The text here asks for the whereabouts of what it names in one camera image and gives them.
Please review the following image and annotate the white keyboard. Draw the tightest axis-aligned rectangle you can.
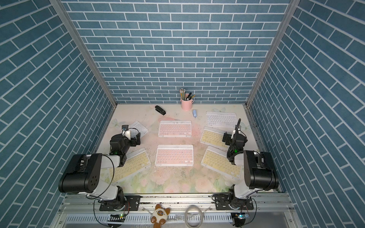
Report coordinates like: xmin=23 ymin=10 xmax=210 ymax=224
xmin=206 ymin=111 xmax=238 ymax=127
xmin=129 ymin=121 xmax=148 ymax=138

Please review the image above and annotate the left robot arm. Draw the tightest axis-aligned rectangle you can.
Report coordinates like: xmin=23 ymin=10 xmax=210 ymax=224
xmin=58 ymin=128 xmax=141 ymax=212

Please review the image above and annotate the pink pen cup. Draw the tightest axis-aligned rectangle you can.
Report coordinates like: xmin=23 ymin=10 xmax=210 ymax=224
xmin=181 ymin=93 xmax=194 ymax=111

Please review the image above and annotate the yellow keyboard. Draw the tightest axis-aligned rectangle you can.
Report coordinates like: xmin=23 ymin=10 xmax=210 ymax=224
xmin=200 ymin=126 xmax=229 ymax=151
xmin=109 ymin=148 xmax=151 ymax=183
xmin=201 ymin=146 xmax=241 ymax=181

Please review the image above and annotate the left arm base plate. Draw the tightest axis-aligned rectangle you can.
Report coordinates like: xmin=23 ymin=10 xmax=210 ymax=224
xmin=99 ymin=195 xmax=141 ymax=211

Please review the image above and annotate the black stapler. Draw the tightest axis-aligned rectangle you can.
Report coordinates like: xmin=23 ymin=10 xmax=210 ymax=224
xmin=155 ymin=105 xmax=166 ymax=116

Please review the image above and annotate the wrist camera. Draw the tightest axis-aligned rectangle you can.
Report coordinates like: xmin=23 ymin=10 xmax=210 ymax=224
xmin=122 ymin=125 xmax=131 ymax=140
xmin=231 ymin=118 xmax=241 ymax=141

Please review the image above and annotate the plush toy cat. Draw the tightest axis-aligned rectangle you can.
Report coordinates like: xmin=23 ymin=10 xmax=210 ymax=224
xmin=151 ymin=204 xmax=171 ymax=228

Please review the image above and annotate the coiled white cable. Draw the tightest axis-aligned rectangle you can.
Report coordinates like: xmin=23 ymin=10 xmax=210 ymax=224
xmin=184 ymin=205 xmax=204 ymax=228

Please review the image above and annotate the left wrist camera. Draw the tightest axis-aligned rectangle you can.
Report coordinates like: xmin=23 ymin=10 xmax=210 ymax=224
xmin=122 ymin=125 xmax=131 ymax=140

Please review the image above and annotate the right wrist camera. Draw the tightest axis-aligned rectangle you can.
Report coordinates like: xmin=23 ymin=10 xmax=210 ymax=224
xmin=231 ymin=118 xmax=241 ymax=141

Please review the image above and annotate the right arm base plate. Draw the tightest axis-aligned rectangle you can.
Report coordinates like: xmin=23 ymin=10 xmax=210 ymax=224
xmin=211 ymin=193 xmax=254 ymax=211

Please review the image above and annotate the white keyboard left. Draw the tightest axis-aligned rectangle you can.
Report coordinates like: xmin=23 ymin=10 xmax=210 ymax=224
xmin=129 ymin=121 xmax=148 ymax=138

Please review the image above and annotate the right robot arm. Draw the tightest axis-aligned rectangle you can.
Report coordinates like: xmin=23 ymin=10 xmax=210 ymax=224
xmin=222 ymin=130 xmax=279 ymax=210

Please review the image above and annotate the pink keyboard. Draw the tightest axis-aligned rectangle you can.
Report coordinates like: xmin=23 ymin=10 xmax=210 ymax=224
xmin=158 ymin=121 xmax=192 ymax=137
xmin=155 ymin=145 xmax=194 ymax=167

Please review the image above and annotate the white keyboard right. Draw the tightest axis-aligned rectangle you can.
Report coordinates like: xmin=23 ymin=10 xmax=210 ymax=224
xmin=206 ymin=111 xmax=238 ymax=127

